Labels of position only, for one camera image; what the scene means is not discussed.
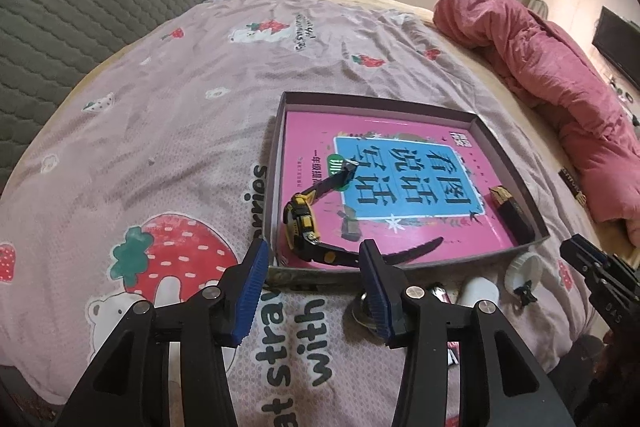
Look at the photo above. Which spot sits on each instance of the pink book with blue label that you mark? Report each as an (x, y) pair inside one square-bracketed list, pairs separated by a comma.
[(310, 142)]

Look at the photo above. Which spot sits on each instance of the small silver lighter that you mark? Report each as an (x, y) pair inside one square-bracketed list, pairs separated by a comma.
[(441, 294)]

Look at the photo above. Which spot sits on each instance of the black and gold lighter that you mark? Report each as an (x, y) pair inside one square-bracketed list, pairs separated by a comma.
[(515, 219)]

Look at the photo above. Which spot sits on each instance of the shallow cardboard box tray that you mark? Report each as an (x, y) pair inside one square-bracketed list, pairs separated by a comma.
[(380, 103)]

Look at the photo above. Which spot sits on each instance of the black and yellow wristwatch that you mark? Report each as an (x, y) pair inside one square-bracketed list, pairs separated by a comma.
[(302, 227)]

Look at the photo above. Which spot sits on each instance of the pink quilt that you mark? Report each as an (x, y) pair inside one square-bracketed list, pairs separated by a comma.
[(550, 72)]

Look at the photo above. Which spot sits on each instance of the strawberry printed blanket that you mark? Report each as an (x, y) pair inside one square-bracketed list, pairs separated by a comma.
[(175, 107)]

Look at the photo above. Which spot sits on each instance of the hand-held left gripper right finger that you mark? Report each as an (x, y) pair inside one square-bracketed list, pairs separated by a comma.
[(375, 292)]

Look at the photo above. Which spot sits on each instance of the black and gold label strip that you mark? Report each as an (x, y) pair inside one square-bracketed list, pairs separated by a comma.
[(572, 186)]

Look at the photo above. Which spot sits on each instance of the white ribbed bottle lid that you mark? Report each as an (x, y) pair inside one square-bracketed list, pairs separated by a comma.
[(522, 269)]

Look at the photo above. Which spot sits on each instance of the small black trinket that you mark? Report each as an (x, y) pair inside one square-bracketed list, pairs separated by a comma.
[(525, 294)]

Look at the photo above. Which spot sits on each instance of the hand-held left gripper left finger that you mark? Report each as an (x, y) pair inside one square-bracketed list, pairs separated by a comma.
[(250, 292)]

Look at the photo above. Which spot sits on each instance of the metal chair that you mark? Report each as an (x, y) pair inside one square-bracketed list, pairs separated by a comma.
[(532, 2)]

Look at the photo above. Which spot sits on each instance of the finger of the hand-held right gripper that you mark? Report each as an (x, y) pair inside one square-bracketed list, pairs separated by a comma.
[(582, 254), (612, 307)]

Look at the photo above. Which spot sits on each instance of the small white pill bottle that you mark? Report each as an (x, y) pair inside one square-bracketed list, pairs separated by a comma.
[(477, 292)]

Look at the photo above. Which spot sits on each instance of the dark cloth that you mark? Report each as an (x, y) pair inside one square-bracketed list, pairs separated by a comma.
[(600, 382)]

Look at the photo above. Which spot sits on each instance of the black wall television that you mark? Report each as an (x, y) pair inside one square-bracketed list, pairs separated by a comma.
[(620, 47)]

